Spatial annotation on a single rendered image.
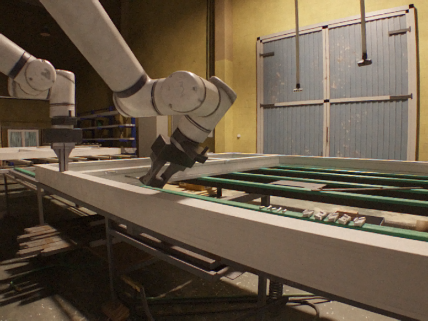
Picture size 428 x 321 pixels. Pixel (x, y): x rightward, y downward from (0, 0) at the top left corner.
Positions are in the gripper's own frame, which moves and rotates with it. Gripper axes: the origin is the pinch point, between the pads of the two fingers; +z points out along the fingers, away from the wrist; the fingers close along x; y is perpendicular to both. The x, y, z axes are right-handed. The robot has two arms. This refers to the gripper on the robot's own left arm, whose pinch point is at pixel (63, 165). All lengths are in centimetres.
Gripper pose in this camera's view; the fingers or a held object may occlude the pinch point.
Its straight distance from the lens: 108.8
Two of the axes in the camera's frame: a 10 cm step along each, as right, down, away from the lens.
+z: 0.0, 10.0, 0.8
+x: -6.7, 0.6, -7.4
